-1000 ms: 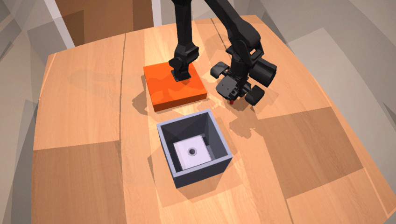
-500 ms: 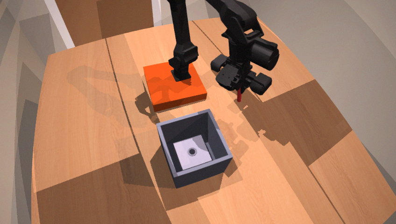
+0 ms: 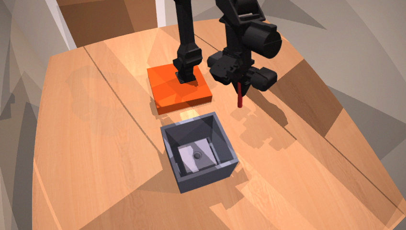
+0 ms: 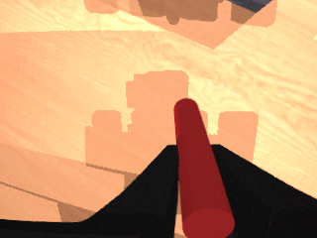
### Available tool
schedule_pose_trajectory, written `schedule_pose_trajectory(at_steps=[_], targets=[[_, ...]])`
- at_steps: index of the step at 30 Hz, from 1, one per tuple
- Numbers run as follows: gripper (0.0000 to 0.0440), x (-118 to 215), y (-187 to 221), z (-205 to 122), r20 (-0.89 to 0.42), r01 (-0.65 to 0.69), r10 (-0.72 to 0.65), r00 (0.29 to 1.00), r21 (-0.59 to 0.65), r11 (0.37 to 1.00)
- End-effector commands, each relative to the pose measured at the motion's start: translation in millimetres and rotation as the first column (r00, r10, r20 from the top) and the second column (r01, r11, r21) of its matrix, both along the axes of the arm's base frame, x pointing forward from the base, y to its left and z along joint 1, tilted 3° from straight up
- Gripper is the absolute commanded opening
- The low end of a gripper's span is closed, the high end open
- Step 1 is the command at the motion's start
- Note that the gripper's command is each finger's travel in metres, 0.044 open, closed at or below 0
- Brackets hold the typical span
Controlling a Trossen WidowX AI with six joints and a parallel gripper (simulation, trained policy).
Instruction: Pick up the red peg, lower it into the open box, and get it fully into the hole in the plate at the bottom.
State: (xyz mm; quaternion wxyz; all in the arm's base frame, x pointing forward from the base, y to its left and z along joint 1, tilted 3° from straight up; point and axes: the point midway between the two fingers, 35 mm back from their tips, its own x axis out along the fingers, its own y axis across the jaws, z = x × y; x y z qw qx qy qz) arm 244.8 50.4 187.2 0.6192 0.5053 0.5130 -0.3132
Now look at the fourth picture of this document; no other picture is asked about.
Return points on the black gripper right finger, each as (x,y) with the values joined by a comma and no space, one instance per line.
(264,206)

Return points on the red peg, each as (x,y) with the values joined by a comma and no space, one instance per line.
(205,208)

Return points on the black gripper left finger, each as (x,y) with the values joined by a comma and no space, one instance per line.
(145,209)

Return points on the dark grey box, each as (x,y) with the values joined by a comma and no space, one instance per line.
(252,5)

